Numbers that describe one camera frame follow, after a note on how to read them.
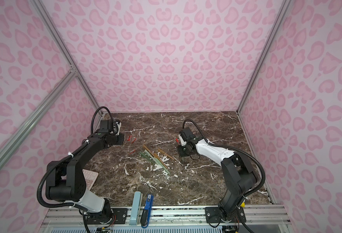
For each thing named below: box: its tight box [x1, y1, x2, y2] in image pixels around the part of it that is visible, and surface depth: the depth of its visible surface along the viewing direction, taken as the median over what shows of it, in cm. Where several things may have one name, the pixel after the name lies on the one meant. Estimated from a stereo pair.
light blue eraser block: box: [129, 191, 143, 226], surface depth 73 cm
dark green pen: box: [139, 151, 156, 165], surface depth 97 cm
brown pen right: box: [157, 148, 175, 161], surface depth 97 cm
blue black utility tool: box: [140, 194, 154, 229], surface depth 75 cm
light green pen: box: [144, 149, 164, 168], surface depth 95 cm
